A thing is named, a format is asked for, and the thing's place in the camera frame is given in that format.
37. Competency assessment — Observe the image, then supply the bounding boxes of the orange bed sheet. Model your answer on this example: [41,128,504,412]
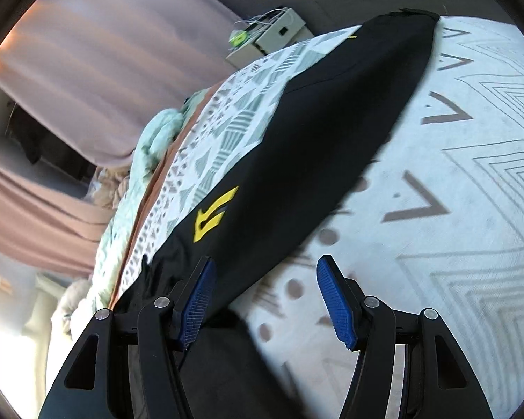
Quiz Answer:
[110,82,221,307]

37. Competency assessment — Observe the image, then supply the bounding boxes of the crumpled beige cloth pile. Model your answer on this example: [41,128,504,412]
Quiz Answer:
[87,168,134,210]

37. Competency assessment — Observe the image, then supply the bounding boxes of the mint green quilt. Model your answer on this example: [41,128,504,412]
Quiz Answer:
[92,91,210,310]

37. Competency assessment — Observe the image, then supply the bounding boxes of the white patterned bedspread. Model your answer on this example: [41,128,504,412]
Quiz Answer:
[114,15,524,419]

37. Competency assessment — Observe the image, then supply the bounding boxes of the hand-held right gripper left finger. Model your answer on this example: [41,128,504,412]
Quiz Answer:
[37,255,217,419]

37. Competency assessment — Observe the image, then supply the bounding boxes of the black pants with yellow logo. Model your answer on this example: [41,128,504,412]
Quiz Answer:
[111,9,440,419]

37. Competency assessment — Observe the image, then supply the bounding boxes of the grey pillow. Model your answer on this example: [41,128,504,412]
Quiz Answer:
[51,278,97,338]

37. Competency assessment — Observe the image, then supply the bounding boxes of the pink curtain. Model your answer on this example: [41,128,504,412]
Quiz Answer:
[0,0,245,171]
[0,144,114,277]

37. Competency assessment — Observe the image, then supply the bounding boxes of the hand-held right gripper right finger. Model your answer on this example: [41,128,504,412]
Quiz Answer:
[316,254,494,419]

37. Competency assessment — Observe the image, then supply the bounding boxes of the grey box on floor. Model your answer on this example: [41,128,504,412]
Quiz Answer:
[226,6,315,68]

